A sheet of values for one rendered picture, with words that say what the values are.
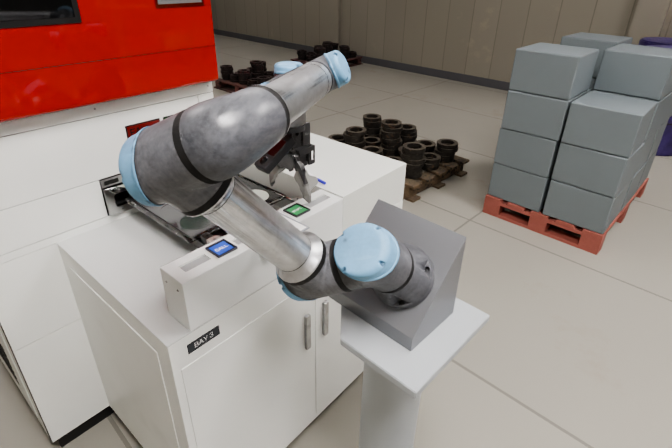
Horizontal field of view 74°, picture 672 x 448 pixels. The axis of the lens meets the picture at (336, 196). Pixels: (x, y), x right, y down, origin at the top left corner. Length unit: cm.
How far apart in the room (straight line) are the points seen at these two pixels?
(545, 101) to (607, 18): 367
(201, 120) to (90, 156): 95
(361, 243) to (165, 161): 41
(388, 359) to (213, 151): 63
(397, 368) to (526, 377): 128
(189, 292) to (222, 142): 53
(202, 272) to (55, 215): 63
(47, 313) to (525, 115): 268
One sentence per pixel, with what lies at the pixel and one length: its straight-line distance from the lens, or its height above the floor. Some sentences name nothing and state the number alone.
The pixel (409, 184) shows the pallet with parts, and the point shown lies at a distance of 338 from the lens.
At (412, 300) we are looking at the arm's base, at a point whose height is 93.
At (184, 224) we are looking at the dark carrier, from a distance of 139.
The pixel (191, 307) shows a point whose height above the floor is 89.
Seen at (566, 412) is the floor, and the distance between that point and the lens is 220.
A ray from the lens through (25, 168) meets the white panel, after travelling 150.
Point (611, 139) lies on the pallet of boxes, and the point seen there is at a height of 73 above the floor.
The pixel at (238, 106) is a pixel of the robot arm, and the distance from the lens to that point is 63.
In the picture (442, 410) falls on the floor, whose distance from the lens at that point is 204.
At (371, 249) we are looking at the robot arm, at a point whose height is 110.
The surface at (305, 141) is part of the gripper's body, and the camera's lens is 119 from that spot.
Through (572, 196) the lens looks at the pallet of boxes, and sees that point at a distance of 315.
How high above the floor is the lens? 159
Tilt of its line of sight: 27 degrees down
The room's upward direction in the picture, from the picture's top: 1 degrees clockwise
